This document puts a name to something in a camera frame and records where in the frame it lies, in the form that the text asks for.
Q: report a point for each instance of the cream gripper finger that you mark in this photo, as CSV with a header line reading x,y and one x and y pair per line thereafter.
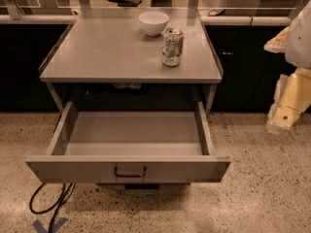
x,y
292,98
278,43

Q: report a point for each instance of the grey top drawer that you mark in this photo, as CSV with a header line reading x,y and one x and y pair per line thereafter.
x,y
130,147

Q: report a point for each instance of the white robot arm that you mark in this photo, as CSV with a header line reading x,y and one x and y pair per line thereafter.
x,y
298,48

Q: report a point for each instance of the grey drawer cabinet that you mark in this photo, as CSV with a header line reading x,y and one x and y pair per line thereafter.
x,y
109,64

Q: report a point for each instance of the silver drink can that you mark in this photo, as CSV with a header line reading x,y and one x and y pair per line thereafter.
x,y
172,47

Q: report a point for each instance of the white bowl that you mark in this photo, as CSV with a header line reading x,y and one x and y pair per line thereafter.
x,y
153,23

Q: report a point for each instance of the black office chair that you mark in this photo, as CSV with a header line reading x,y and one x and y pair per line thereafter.
x,y
126,3

